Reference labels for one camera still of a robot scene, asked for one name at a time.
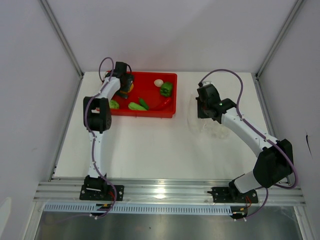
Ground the clear zip top bag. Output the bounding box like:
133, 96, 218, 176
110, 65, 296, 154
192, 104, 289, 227
187, 92, 231, 140

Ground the round green cabbage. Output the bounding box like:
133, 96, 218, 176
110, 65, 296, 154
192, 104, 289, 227
109, 99, 120, 110

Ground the green bell pepper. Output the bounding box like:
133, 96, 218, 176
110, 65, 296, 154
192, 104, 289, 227
160, 81, 173, 98

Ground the yellow lemon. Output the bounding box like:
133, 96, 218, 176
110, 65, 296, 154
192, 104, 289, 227
129, 83, 134, 92

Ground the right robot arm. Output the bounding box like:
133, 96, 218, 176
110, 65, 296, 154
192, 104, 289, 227
196, 84, 295, 202

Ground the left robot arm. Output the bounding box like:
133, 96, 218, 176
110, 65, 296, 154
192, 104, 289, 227
83, 61, 134, 200

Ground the red plastic tray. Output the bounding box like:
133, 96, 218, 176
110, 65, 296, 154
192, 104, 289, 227
111, 71, 178, 118

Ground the light green gourd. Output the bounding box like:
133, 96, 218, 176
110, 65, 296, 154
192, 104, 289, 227
128, 102, 147, 111

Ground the small dark green cucumber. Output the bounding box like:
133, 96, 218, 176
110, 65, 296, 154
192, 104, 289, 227
138, 97, 149, 111

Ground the red chili pepper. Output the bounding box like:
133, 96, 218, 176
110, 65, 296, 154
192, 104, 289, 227
155, 97, 172, 111

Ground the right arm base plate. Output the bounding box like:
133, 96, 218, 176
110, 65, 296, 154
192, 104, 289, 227
207, 186, 259, 204

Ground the left frame post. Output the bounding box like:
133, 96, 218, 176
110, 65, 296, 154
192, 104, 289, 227
38, 0, 84, 78

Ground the frame post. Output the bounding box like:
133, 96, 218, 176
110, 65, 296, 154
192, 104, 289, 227
255, 0, 306, 81
38, 0, 84, 78

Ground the aluminium rail base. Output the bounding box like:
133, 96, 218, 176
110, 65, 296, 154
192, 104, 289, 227
33, 178, 306, 207

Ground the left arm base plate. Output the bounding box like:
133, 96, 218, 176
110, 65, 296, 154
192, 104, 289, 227
79, 185, 125, 202

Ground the white slotted cable duct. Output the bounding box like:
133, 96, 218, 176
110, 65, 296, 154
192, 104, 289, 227
43, 202, 245, 216

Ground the right frame post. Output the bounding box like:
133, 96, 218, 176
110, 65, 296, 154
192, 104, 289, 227
255, 0, 306, 81

